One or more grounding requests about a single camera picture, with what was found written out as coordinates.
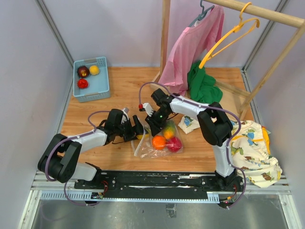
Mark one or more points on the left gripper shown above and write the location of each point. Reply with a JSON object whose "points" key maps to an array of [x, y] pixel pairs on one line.
{"points": [[139, 130]]}

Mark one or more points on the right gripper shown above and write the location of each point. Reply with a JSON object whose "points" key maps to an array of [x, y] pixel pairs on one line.
{"points": [[155, 127]]}

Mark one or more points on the orange round fake fruit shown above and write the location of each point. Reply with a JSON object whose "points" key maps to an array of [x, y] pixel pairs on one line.
{"points": [[159, 142]]}

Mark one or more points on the clear zip top bag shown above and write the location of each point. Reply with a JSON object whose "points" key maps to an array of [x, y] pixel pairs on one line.
{"points": [[144, 148]]}

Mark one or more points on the red fake fruit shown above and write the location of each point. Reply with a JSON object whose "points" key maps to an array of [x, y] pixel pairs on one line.
{"points": [[174, 144]]}

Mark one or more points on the yellow fake fruit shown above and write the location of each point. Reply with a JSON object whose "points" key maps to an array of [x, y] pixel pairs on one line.
{"points": [[94, 70]]}

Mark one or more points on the dark red fake apple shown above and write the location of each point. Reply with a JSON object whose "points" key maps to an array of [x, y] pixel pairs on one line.
{"points": [[83, 71]]}

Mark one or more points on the round green fake fruit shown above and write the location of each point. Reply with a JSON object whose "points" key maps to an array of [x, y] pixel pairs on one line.
{"points": [[145, 133]]}

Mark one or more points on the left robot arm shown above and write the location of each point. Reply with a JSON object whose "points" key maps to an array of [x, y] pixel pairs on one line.
{"points": [[60, 160]]}

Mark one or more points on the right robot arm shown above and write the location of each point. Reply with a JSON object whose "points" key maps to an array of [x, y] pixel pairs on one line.
{"points": [[214, 124]]}

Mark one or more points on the green cloth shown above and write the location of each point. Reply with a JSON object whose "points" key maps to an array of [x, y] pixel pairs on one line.
{"points": [[201, 86]]}

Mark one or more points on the light blue plastic basket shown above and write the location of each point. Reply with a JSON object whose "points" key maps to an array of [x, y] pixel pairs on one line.
{"points": [[99, 87]]}

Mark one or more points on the dinosaur print cloth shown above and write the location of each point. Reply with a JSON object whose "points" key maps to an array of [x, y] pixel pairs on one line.
{"points": [[250, 150]]}

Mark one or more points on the pink shirt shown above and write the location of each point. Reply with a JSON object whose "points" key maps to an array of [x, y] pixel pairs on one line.
{"points": [[188, 48]]}

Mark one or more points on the teal hanger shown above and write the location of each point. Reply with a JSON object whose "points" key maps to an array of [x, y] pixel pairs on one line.
{"points": [[202, 14]]}

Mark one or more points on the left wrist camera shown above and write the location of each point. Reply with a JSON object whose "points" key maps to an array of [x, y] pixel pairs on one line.
{"points": [[125, 117]]}

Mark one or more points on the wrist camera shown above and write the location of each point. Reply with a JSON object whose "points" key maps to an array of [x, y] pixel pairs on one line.
{"points": [[146, 107], [125, 117]]}

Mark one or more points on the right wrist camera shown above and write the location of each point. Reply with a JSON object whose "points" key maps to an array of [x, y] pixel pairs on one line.
{"points": [[146, 107]]}

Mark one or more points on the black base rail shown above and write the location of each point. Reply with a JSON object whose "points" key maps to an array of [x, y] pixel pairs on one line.
{"points": [[162, 186]]}

